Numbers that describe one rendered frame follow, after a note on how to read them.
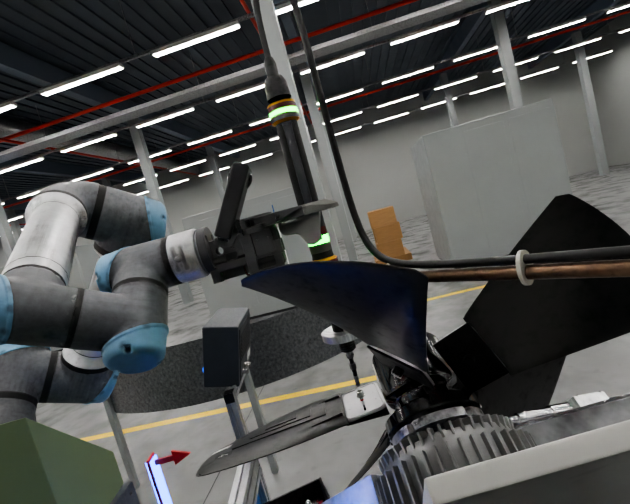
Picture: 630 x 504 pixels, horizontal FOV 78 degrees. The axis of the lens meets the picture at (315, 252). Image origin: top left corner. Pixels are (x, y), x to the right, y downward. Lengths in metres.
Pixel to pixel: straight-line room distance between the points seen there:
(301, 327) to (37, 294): 2.13
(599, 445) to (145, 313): 0.48
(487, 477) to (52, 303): 0.47
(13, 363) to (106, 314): 0.56
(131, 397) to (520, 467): 2.85
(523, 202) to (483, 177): 0.74
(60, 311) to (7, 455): 0.47
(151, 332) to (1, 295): 0.16
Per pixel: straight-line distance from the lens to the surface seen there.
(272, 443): 0.64
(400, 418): 0.61
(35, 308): 0.54
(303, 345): 2.59
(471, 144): 6.86
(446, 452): 0.55
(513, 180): 7.01
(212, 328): 1.25
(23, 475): 0.98
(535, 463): 0.22
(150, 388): 2.84
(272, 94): 0.61
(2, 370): 1.09
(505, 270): 0.42
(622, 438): 0.24
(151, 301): 0.57
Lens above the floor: 1.49
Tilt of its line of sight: 5 degrees down
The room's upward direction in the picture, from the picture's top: 15 degrees counter-clockwise
